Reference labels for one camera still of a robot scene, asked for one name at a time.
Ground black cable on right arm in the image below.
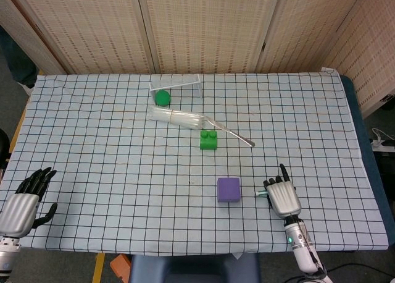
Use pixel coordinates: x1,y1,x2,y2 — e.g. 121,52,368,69
296,219,328,279

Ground green ball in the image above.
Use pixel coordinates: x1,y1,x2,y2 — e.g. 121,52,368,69
154,90,171,108

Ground bundle of white straws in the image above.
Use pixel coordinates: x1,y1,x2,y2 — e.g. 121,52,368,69
146,106,207,130

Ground black floor cable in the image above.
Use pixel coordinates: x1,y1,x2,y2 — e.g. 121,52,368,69
328,262,368,274

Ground dark blue padded table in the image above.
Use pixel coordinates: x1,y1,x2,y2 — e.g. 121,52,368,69
339,75,395,253

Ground orange block on floor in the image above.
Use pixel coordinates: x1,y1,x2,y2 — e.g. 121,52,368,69
109,254,132,283

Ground dark blue padded seat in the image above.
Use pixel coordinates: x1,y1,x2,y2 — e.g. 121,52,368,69
128,253,262,283

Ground white miniature goal frame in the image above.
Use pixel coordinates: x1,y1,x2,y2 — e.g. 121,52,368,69
149,74,203,99

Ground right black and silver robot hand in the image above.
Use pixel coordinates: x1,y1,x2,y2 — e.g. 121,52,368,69
262,163,302,218

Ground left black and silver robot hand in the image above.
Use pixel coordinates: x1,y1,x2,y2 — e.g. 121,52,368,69
0,167,58,238

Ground purple cube block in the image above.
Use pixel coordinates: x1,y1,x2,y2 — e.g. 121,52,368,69
217,177,242,203

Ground black rounded object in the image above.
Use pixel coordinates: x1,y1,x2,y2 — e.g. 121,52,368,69
0,130,10,170

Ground blue checkered tablecloth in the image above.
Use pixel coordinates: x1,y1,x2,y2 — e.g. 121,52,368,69
0,67,390,255

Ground silver metal utensil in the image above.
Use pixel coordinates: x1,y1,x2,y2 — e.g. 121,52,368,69
202,116,256,148

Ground person's legs in jeans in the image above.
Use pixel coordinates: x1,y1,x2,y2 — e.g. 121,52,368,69
0,25,40,90

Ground green toy building brick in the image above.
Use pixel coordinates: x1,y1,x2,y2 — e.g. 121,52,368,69
199,130,219,151

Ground white power strip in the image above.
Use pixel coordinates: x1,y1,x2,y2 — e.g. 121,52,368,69
371,127,395,151

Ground beige folding screen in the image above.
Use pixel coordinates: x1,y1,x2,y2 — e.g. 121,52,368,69
0,0,395,119

